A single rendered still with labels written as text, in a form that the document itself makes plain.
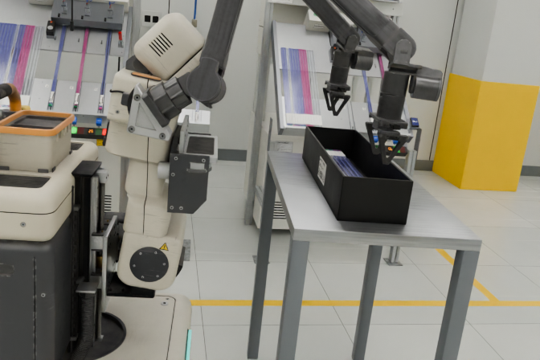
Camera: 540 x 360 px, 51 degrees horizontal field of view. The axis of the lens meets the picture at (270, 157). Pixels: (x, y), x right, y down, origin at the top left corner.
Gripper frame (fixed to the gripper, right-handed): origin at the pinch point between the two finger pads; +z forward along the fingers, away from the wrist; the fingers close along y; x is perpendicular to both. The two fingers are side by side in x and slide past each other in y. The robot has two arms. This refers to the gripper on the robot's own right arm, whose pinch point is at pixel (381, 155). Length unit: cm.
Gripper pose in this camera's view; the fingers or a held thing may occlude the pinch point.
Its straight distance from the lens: 133.5
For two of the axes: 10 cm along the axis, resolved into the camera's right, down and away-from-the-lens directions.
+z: -1.4, 9.6, 2.5
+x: -9.9, -1.1, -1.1
